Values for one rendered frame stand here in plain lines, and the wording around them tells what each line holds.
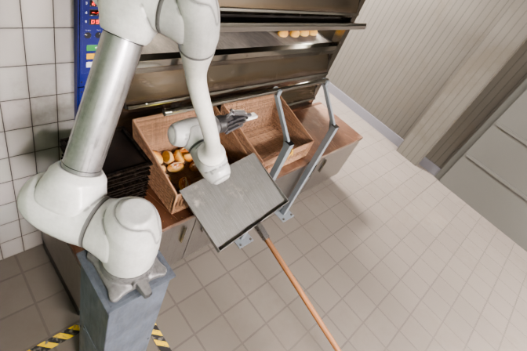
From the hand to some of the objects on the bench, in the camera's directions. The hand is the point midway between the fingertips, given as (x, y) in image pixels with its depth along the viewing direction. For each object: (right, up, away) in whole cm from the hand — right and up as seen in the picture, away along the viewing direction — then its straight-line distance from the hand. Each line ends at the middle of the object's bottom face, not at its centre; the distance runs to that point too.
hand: (250, 116), depth 156 cm
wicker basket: (-38, -26, +50) cm, 68 cm away
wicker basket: (+4, -11, +91) cm, 92 cm away
